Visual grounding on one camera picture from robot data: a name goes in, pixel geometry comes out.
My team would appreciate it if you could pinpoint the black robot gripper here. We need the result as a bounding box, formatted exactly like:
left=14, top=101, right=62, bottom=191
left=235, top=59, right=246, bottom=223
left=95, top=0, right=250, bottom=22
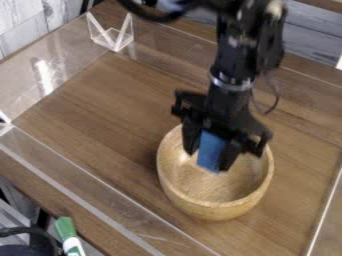
left=171, top=72, right=273, bottom=171

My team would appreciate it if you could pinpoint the blue rectangular block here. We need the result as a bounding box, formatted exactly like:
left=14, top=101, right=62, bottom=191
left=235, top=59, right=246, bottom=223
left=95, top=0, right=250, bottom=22
left=197, top=130, right=226, bottom=173

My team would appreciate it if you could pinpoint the brown wooden bowl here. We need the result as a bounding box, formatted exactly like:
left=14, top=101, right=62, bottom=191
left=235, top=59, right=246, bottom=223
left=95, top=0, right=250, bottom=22
left=157, top=125, right=276, bottom=221

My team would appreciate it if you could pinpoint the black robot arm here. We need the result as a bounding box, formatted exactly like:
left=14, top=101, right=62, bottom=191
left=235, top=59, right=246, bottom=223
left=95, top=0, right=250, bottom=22
left=118, top=0, right=288, bottom=173

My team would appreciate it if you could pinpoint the green white marker pen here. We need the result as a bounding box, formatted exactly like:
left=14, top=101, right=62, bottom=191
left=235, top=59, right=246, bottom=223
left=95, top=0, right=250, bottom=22
left=54, top=216, right=87, bottom=256

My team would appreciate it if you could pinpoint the clear acrylic tray wall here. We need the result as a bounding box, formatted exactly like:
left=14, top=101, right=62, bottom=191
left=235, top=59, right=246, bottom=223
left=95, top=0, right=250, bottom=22
left=0, top=123, right=219, bottom=256

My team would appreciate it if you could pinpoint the clear acrylic corner bracket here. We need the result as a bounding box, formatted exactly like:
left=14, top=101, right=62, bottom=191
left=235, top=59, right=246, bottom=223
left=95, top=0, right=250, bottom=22
left=86, top=12, right=134, bottom=52

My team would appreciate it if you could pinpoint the black cable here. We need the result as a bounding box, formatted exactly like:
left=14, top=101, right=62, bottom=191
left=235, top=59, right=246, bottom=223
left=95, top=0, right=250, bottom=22
left=0, top=226, right=59, bottom=256

